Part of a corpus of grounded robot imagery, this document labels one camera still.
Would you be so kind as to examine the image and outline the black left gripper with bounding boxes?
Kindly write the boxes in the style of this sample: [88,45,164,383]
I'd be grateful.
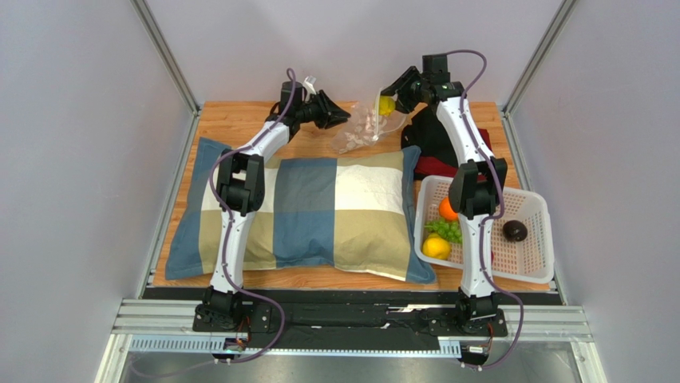
[296,90,352,130]

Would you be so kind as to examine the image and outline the yellow fake starfruit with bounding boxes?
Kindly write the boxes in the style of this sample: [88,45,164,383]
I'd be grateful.
[378,96,396,116]

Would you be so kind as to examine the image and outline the clear dotted zip bag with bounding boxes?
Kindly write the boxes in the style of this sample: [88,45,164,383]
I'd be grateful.
[330,89,408,154]

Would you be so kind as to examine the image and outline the orange fake orange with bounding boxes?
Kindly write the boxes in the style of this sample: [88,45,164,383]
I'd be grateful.
[438,197,458,221]

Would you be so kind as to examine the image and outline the green fake lettuce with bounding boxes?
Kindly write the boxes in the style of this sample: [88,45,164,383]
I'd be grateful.
[425,219,462,244]

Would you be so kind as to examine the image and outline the yellow fake lemon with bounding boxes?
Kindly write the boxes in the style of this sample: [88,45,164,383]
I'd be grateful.
[421,236,452,260]

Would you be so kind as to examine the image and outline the dark brown fake food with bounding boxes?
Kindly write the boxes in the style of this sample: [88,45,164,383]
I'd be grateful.
[502,220,528,242]

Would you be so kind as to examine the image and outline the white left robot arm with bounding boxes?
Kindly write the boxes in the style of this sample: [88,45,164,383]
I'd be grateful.
[201,76,350,328]

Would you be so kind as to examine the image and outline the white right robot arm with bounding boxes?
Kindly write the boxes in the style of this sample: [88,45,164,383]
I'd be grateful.
[381,53,508,324]

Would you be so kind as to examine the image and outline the black baseball cap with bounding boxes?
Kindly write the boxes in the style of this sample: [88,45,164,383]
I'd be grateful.
[401,107,460,168]

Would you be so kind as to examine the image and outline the red folded cloth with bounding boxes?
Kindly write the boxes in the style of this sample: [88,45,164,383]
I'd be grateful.
[414,159,459,180]

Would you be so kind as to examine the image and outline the blue beige checked pillow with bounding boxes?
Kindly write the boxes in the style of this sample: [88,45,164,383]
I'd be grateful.
[165,138,437,284]

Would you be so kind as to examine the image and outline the white perforated plastic basket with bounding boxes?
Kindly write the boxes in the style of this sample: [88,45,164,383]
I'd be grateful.
[413,176,554,284]

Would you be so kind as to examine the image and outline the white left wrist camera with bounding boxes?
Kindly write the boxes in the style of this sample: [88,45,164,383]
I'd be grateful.
[302,76,317,97]

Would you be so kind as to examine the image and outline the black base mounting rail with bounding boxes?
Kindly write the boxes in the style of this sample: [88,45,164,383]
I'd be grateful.
[192,302,508,337]

